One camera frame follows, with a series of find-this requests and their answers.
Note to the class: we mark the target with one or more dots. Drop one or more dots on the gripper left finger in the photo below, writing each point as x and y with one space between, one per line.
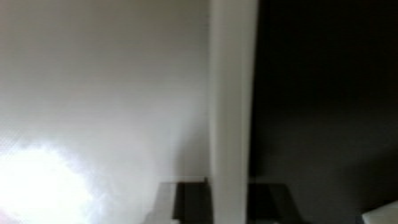
183 203

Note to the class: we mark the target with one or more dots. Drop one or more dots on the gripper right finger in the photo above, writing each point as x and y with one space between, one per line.
270 206

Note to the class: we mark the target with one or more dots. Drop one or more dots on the white square tabletop part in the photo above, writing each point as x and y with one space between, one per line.
124 98

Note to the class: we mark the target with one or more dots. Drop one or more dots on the white fence right wall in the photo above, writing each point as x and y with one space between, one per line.
380 216

